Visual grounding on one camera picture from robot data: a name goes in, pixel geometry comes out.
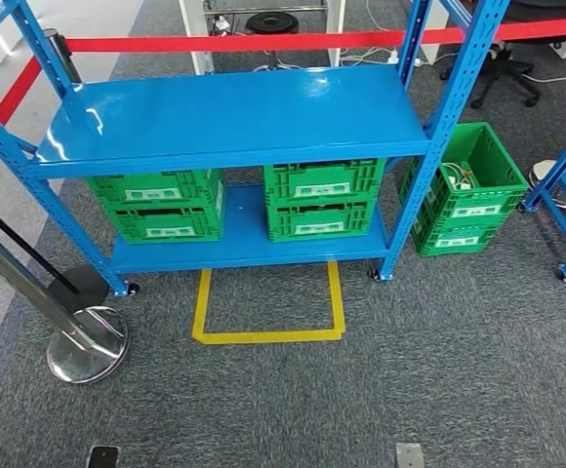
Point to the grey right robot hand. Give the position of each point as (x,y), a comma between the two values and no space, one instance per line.
(409,456)

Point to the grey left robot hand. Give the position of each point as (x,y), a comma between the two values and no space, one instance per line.
(102,457)

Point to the chrome stanchion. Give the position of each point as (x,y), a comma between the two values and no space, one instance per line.
(539,173)
(88,352)

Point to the green plastic crate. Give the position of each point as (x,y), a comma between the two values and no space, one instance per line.
(127,227)
(498,187)
(283,225)
(165,183)
(424,242)
(283,177)

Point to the yellow floor tape marking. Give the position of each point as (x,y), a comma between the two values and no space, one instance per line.
(268,336)

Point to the white power strip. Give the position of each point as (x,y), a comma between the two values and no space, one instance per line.
(393,59)

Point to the black office chair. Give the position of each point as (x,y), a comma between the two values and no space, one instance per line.
(502,64)

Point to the clear water bottle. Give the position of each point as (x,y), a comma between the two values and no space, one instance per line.
(208,62)

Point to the white panel-leg table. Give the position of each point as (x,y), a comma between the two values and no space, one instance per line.
(193,32)

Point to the red barrier tape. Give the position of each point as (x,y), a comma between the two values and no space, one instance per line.
(263,42)

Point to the black round stool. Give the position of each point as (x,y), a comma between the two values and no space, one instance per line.
(271,22)

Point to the black stanchion post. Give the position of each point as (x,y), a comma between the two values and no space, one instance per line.
(66,55)

